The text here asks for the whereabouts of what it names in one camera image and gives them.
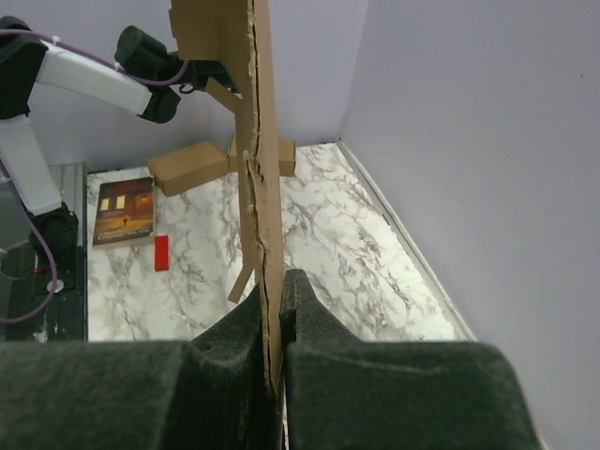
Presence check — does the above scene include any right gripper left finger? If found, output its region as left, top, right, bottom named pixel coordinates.
left=1, top=292, right=281, bottom=449

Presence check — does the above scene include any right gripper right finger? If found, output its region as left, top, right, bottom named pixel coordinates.
left=279, top=269, right=542, bottom=449

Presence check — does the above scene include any cardboard box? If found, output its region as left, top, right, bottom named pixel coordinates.
left=227, top=135, right=296, bottom=177
left=147, top=141, right=229, bottom=197
left=168, top=0, right=287, bottom=450

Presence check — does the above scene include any red flat block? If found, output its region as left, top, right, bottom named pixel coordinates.
left=154, top=235, right=170, bottom=272

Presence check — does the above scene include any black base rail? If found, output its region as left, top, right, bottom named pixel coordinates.
left=1, top=212, right=87, bottom=343

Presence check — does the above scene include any aluminium frame profile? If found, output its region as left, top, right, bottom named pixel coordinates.
left=50, top=162, right=87, bottom=248

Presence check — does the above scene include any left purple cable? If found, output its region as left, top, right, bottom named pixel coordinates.
left=0, top=28, right=193, bottom=325

